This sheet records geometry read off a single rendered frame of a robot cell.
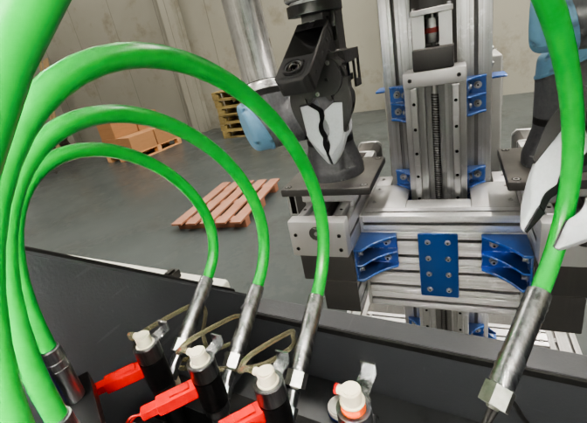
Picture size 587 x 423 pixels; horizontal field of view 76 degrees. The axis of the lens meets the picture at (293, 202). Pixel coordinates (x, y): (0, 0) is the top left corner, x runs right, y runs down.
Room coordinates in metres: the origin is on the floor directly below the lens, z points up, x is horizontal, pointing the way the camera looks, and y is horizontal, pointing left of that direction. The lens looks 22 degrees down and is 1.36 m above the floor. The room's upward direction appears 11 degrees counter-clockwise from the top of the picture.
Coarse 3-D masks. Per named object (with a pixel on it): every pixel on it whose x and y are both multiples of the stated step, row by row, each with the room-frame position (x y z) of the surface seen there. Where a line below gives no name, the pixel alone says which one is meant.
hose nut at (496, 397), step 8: (488, 384) 0.20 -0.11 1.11; (496, 384) 0.19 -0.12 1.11; (480, 392) 0.19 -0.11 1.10; (488, 392) 0.19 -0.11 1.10; (496, 392) 0.19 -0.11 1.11; (504, 392) 0.19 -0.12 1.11; (512, 392) 0.19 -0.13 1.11; (488, 400) 0.19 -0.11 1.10; (496, 400) 0.18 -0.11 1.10; (504, 400) 0.18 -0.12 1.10; (512, 400) 0.19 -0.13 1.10; (496, 408) 0.18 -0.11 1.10; (504, 408) 0.18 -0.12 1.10
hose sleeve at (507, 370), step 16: (528, 288) 0.23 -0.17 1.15; (528, 304) 0.22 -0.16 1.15; (544, 304) 0.22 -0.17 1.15; (528, 320) 0.22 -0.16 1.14; (512, 336) 0.21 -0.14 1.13; (528, 336) 0.21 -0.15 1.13; (512, 352) 0.20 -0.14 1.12; (528, 352) 0.20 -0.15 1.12; (496, 368) 0.20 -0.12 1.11; (512, 368) 0.20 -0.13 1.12; (512, 384) 0.19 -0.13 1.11
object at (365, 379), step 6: (360, 372) 0.25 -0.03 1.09; (366, 372) 0.24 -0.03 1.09; (360, 378) 0.24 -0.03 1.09; (366, 378) 0.24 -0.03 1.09; (372, 378) 0.24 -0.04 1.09; (360, 384) 0.23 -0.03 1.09; (366, 384) 0.23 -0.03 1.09; (372, 384) 0.23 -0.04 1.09; (366, 390) 0.23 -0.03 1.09; (366, 396) 0.22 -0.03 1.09
